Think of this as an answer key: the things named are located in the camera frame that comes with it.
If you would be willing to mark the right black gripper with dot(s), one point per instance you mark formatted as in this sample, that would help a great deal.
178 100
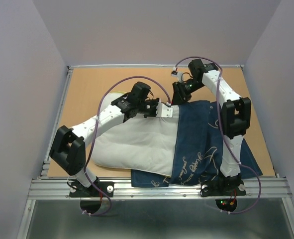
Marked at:
179 95

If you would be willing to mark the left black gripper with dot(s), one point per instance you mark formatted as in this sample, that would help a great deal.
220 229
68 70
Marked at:
155 103

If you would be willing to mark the white pillow yellow underside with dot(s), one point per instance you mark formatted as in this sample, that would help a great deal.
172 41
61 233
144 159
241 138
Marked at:
145 144

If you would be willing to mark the blue denim pillowcase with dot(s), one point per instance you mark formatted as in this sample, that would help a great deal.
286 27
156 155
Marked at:
198 149

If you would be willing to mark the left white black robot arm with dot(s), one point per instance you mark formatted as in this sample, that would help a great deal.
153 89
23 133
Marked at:
68 149

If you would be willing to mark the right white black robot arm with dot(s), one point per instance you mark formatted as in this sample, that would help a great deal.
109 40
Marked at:
233 111

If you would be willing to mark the grey metal front panel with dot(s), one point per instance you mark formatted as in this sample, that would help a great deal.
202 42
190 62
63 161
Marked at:
159 219

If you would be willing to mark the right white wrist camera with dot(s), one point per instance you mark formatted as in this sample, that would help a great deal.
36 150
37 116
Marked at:
177 74

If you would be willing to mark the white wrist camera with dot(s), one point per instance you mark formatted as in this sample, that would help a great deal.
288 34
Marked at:
177 74
164 111

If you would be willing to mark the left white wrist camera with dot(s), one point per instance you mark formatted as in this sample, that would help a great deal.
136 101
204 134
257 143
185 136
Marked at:
164 111

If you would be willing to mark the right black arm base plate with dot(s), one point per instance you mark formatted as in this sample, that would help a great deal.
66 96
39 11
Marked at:
219 189

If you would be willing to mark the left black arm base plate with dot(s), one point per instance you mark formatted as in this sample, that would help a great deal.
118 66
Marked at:
77 190

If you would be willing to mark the front aluminium extrusion rail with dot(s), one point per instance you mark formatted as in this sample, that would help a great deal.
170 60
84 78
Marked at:
122 190

